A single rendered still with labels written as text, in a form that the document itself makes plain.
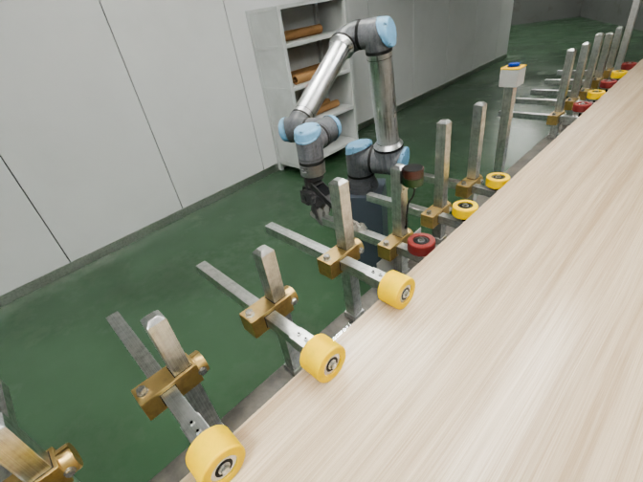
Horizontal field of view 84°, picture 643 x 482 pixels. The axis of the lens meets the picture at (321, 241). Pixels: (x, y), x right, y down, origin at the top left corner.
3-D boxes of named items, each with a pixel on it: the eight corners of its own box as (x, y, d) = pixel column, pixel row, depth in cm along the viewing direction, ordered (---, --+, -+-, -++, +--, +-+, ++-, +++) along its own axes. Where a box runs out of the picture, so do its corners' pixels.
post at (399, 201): (394, 290, 130) (389, 165, 104) (400, 284, 132) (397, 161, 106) (402, 294, 128) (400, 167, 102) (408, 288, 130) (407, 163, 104)
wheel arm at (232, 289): (197, 274, 103) (193, 264, 101) (209, 268, 105) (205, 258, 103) (319, 368, 71) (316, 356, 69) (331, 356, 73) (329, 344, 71)
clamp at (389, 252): (377, 256, 117) (376, 244, 114) (401, 237, 124) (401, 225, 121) (391, 263, 113) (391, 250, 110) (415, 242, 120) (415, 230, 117)
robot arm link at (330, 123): (315, 113, 134) (298, 123, 126) (343, 113, 129) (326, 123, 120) (319, 137, 139) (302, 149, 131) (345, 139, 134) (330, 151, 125)
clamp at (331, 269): (318, 273, 98) (315, 257, 95) (350, 248, 105) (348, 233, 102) (334, 281, 94) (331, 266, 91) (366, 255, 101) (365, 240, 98)
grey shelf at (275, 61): (279, 169, 412) (245, 10, 327) (332, 143, 461) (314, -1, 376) (305, 177, 384) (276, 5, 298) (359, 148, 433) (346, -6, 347)
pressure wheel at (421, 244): (402, 271, 113) (402, 240, 106) (416, 257, 117) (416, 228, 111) (425, 280, 108) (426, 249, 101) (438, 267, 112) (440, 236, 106)
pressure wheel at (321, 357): (304, 336, 70) (331, 330, 76) (295, 372, 71) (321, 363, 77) (325, 352, 66) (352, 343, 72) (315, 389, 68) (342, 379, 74)
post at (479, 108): (462, 218, 155) (473, 102, 128) (466, 214, 156) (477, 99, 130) (470, 220, 152) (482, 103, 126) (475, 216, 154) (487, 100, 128)
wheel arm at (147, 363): (109, 327, 90) (102, 317, 88) (123, 318, 92) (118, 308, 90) (210, 471, 58) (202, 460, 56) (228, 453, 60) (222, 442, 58)
